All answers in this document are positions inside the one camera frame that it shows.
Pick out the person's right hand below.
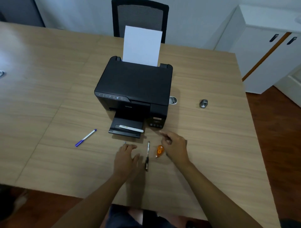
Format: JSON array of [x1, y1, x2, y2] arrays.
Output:
[[159, 131, 191, 166]]

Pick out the person's left hand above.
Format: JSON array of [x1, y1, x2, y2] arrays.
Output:
[[113, 143, 142, 182]]

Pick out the person's left forearm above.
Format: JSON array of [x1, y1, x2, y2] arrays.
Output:
[[51, 175, 132, 228]]

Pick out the person's right forearm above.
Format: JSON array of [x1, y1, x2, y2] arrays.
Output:
[[175, 161, 262, 228]]

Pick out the black clear ballpoint pen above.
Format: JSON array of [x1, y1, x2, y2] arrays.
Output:
[[145, 141, 150, 172]]

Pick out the white marker pen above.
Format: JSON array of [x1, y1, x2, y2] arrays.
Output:
[[119, 125, 144, 133]]

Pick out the blue ballpoint pen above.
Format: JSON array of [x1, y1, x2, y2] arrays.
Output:
[[75, 129, 97, 148]]

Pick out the person's dark shorts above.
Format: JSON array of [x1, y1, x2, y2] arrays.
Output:
[[105, 204, 177, 228]]

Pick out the black inkjet printer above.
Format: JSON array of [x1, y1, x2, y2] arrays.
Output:
[[94, 56, 173, 138]]

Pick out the white paper sheet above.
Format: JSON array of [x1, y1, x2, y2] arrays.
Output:
[[122, 26, 163, 67]]

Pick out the black mesh office chair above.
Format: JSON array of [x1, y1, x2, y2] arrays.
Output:
[[111, 0, 169, 44]]

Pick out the white low cabinet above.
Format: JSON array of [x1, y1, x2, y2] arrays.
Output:
[[274, 66, 301, 108]]

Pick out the dark grey cabinet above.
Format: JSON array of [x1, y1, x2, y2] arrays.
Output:
[[0, 0, 45, 28]]

